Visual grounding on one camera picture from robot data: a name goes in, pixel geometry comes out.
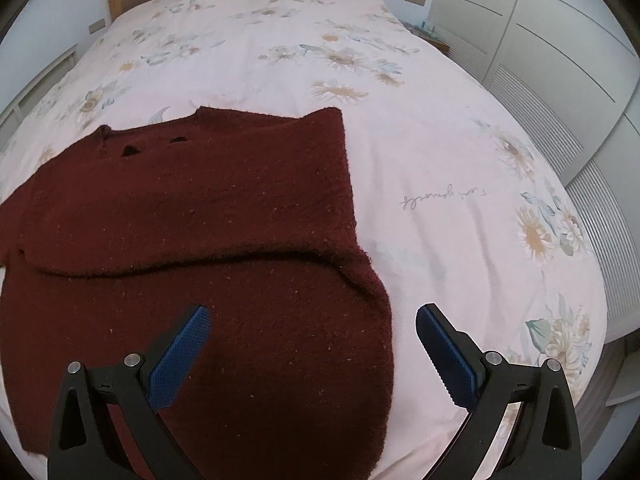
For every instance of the floral pink duvet bed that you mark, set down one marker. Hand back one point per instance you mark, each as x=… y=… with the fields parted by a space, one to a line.
x=425 y=160

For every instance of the dark red towel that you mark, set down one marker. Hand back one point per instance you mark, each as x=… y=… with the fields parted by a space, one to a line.
x=200 y=220

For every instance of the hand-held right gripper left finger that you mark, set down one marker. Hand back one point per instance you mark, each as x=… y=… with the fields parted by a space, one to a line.
x=180 y=355

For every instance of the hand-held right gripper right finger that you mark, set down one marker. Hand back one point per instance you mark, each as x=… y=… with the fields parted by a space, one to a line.
x=447 y=355

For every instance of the white louvered wardrobe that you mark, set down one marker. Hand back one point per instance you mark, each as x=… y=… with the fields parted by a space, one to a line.
x=550 y=35

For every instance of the wooden nightstand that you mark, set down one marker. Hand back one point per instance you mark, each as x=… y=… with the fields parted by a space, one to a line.
x=436 y=42

